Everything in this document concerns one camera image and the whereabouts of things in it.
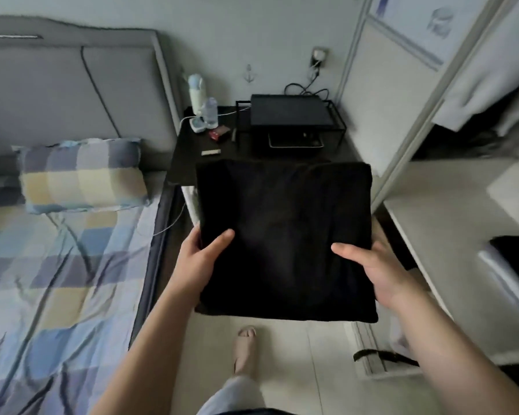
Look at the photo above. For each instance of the grey padded headboard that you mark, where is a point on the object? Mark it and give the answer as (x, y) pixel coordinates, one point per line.
(69, 90)

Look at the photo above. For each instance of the plaid pillow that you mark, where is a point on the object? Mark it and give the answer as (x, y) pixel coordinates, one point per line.
(78, 177)

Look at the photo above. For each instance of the person's white shorts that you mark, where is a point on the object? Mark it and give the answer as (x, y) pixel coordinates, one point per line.
(233, 397)

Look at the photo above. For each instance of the black trousers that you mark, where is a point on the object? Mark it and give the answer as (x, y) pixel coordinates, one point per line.
(285, 237)

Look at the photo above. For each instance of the clear plastic bottle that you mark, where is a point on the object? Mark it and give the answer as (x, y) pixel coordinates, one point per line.
(210, 112)

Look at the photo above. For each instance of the bed with plaid sheet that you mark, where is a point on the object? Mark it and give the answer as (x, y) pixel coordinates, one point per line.
(52, 298)

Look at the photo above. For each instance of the wall power socket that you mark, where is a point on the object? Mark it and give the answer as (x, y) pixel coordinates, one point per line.
(319, 57)

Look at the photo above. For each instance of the beige jeans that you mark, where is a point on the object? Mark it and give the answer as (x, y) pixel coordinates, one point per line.
(502, 281)

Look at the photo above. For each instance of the black desk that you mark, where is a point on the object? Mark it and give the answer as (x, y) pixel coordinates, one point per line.
(216, 168)

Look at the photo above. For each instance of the person's right forearm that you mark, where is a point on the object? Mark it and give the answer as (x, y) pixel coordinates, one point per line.
(458, 358)

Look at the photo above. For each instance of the small white stick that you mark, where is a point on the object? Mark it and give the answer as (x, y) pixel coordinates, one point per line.
(211, 152)

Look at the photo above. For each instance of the small wall hook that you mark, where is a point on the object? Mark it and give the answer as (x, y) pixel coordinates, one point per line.
(250, 74)

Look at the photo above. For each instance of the person's right hand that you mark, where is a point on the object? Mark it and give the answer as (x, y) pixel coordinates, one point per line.
(385, 272)

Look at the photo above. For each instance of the person's left hand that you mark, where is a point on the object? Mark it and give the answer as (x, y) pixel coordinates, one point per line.
(195, 268)

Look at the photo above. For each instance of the white t-shirt with script print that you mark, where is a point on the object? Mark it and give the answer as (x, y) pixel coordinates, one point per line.
(493, 73)

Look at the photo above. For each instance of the white bottle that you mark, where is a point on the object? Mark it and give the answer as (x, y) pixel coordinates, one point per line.
(196, 92)

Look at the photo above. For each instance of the small white charger base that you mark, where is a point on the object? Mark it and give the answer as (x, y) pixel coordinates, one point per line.
(197, 125)

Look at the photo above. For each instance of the small red box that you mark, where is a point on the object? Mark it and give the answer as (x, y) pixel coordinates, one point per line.
(220, 133)

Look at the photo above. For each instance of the dark fabric pile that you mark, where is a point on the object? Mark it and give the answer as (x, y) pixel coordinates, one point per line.
(493, 142)

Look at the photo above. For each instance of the person's left forearm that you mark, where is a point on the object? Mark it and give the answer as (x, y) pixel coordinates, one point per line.
(147, 358)

